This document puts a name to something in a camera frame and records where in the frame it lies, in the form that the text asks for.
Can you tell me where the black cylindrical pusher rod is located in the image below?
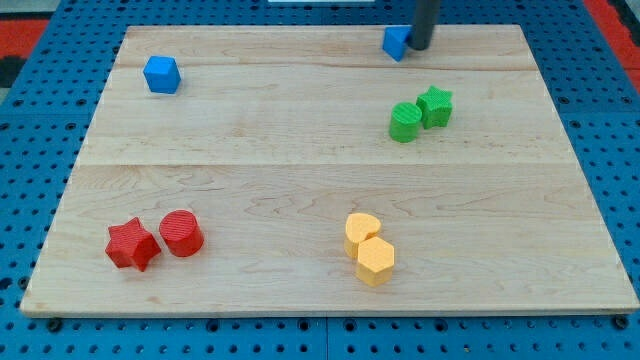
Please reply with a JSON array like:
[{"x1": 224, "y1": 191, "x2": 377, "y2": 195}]
[{"x1": 408, "y1": 0, "x2": 441, "y2": 51}]

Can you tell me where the blue cube block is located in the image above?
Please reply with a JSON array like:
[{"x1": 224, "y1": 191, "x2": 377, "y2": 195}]
[{"x1": 143, "y1": 56, "x2": 181, "y2": 94}]

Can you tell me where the green star block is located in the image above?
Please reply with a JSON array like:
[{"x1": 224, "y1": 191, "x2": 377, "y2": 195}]
[{"x1": 416, "y1": 86, "x2": 453, "y2": 130}]

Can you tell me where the red star block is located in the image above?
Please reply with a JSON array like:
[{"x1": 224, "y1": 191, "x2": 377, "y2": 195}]
[{"x1": 105, "y1": 217, "x2": 161, "y2": 272}]

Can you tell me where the yellow hexagon block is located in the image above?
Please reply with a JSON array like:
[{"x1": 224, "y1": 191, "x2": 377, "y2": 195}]
[{"x1": 356, "y1": 237, "x2": 395, "y2": 287}]

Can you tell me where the blue triangular prism block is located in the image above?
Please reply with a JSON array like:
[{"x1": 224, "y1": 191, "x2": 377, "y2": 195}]
[{"x1": 382, "y1": 25, "x2": 411, "y2": 62}]

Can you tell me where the yellow heart block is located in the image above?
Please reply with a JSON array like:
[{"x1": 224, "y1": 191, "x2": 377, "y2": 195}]
[{"x1": 343, "y1": 213, "x2": 382, "y2": 259}]

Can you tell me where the green cylinder block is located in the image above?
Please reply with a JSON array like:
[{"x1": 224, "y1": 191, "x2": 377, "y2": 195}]
[{"x1": 389, "y1": 102, "x2": 422, "y2": 143}]

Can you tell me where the light wooden board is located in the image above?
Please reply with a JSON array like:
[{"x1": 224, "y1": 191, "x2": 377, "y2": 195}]
[{"x1": 21, "y1": 25, "x2": 639, "y2": 318}]

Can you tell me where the red cylinder block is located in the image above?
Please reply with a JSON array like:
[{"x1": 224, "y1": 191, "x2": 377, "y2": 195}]
[{"x1": 159, "y1": 209, "x2": 204, "y2": 257}]

